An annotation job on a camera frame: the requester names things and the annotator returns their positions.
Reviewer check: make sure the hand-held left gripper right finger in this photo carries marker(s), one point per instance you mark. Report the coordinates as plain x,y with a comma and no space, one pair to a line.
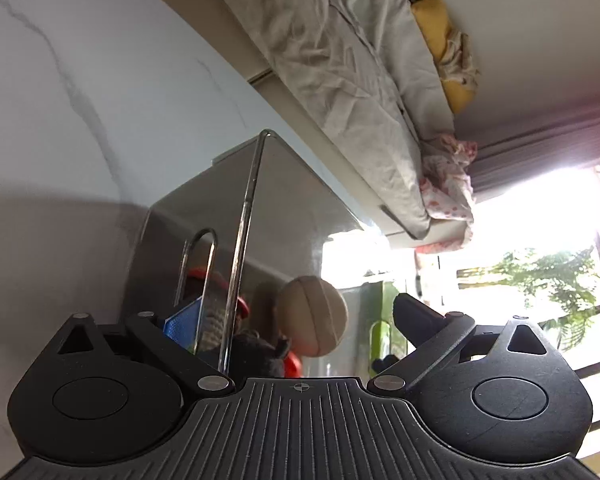
419,321

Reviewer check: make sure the grey curtain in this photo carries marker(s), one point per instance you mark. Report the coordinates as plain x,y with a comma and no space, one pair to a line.
540,152

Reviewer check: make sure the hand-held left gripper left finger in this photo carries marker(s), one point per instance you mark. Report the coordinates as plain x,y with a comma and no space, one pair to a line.
186,324

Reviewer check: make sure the pink floral cloth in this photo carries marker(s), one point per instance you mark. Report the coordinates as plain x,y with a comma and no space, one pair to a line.
447,185

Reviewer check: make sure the yellow pillow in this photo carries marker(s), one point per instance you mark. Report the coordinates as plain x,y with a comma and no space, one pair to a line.
442,45

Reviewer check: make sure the bed with beige blanket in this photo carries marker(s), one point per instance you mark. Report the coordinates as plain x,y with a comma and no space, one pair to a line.
340,70

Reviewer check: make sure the beige bed frame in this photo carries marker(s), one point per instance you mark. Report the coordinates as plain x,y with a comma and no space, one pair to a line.
300,110

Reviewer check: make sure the green leafy plant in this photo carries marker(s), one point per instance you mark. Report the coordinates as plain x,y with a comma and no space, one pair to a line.
545,285

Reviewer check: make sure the clear acrylic storage box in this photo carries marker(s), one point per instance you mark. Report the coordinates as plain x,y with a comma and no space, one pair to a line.
290,210

